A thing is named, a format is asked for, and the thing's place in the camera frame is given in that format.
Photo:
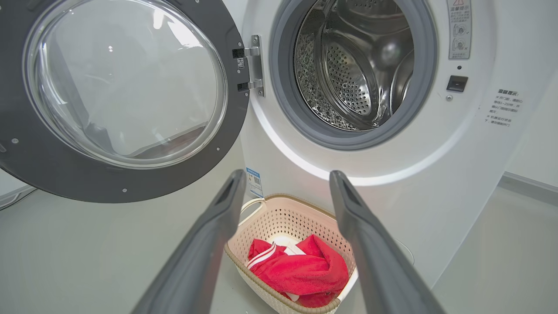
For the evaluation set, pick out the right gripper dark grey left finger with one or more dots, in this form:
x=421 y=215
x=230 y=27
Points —
x=209 y=244

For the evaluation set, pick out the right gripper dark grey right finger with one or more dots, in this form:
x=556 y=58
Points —
x=370 y=253

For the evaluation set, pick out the red white-striped garment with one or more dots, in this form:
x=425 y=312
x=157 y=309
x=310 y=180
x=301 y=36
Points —
x=305 y=270

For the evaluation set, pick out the dark grey washing machine door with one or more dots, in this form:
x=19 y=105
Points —
x=130 y=183

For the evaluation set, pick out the cream perforated laundry basket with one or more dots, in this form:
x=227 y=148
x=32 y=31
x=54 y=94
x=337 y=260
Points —
x=287 y=218

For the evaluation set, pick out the white front-load washing machine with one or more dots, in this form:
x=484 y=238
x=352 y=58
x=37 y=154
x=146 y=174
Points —
x=436 y=196

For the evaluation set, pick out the stainless steel washing machine drum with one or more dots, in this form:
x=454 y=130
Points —
x=348 y=74

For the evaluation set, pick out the white QR code sticker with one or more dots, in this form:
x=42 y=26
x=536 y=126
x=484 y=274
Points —
x=240 y=63

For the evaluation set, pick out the metal door hinge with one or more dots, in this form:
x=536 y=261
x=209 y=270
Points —
x=257 y=65

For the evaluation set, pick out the black door latch socket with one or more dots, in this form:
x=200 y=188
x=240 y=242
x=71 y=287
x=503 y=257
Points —
x=457 y=83

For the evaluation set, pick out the printed Chinese instruction label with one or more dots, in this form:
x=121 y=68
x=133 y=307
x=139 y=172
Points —
x=503 y=108

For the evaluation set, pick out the round drain filter cover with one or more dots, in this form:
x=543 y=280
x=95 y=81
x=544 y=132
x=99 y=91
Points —
x=404 y=258

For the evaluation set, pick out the blue energy label sticker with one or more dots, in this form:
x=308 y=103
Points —
x=254 y=182

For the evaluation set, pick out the grey warning sticker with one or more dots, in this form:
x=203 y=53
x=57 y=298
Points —
x=459 y=30

